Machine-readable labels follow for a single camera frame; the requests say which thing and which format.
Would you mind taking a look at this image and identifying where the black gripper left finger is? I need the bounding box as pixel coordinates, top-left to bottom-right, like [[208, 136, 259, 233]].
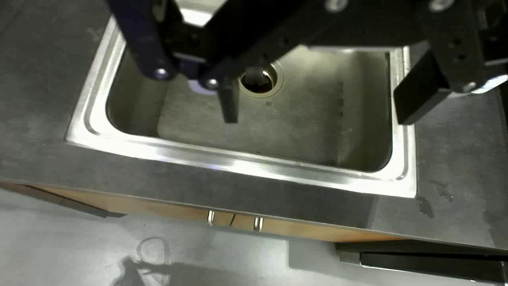
[[105, 0, 340, 125]]

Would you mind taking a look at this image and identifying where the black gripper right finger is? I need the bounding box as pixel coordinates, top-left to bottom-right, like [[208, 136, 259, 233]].
[[394, 0, 508, 126]]

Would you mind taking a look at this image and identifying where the round sink drain strainer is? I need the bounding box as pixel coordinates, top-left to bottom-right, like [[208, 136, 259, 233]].
[[240, 64, 279, 96]]

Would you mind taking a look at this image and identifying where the stainless steel sink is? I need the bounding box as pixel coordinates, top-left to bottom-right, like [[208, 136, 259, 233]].
[[64, 15, 419, 201]]

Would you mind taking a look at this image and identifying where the wooden lower cabinet door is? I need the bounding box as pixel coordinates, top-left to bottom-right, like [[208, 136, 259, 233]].
[[232, 214, 403, 245], [30, 182, 237, 233]]

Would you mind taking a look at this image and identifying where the black gas stove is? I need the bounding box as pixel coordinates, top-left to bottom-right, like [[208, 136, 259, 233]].
[[335, 241, 508, 285]]

